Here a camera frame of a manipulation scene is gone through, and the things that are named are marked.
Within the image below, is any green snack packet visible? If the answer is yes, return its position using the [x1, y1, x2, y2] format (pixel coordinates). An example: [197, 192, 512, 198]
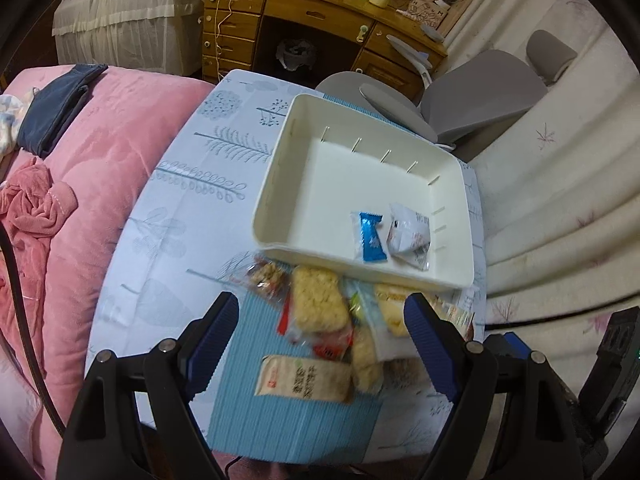
[345, 290, 368, 328]

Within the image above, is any white charging cable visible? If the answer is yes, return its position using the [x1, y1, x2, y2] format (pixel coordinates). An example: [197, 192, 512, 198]
[212, 0, 238, 83]

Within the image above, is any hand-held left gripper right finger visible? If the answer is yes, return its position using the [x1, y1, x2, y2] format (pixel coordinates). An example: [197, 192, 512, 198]
[404, 291, 586, 480]

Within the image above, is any folded navy cloth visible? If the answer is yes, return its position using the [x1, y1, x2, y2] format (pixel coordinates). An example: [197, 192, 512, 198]
[16, 63, 109, 158]

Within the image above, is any wooden desk with drawers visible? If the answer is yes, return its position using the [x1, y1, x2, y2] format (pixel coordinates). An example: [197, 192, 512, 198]
[201, 0, 449, 103]

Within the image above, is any black cable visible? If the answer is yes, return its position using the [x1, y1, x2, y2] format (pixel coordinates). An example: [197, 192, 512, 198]
[484, 302, 640, 335]
[0, 227, 68, 438]

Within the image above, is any red-edged beige snack packet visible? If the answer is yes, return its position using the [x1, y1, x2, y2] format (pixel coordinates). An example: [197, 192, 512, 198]
[276, 296, 353, 363]

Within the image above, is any beige cracker packet with text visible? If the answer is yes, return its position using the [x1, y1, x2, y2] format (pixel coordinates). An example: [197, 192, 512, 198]
[254, 354, 354, 405]

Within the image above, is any black trash bin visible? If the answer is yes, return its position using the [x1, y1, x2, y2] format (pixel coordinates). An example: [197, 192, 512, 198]
[276, 37, 317, 72]

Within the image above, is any tree-print tablecloth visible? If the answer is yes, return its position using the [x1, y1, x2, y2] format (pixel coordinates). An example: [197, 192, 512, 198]
[85, 67, 488, 466]

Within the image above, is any white floral cloth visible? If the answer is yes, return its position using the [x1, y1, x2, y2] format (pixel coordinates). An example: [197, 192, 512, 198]
[0, 87, 28, 161]

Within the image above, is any small rice cracker packet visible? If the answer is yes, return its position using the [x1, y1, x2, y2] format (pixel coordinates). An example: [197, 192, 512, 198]
[350, 327, 386, 395]

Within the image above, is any clear nut snack packet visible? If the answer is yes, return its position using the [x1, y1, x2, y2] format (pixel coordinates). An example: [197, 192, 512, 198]
[240, 255, 293, 308]

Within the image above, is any yellow cake packet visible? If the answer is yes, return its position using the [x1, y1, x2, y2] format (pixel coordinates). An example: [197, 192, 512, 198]
[367, 282, 418, 363]

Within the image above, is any white printed snack packet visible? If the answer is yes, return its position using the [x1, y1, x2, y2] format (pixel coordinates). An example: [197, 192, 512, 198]
[386, 202, 432, 272]

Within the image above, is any white plastic bin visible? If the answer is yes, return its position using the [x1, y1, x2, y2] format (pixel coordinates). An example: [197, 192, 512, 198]
[251, 92, 475, 291]

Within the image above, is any cream floral curtain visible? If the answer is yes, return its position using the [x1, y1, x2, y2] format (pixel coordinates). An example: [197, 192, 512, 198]
[442, 0, 640, 411]

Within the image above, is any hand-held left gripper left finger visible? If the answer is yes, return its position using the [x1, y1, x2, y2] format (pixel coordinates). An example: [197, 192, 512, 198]
[56, 291, 241, 480]

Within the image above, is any blue snack packet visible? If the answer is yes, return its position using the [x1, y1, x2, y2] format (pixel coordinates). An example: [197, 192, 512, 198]
[350, 210, 388, 263]

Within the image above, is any large rice cracker packet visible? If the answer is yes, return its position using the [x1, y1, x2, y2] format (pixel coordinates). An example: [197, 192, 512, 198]
[290, 265, 351, 335]

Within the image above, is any white packet with red print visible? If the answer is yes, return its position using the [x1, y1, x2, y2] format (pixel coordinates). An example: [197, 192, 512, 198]
[440, 297, 476, 338]

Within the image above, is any crumpled pink garment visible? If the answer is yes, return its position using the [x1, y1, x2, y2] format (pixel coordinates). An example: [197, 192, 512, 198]
[0, 156, 79, 311]

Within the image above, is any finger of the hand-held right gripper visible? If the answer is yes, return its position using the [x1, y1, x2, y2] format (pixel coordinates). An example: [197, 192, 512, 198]
[482, 331, 532, 361]

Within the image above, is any pink blanket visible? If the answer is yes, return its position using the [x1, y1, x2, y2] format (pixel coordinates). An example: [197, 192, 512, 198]
[0, 63, 216, 480]

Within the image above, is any small grey object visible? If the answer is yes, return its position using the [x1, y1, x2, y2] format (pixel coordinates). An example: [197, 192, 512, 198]
[419, 21, 447, 44]

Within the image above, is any grey office chair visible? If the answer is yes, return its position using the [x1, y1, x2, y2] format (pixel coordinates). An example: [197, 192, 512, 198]
[314, 29, 579, 153]

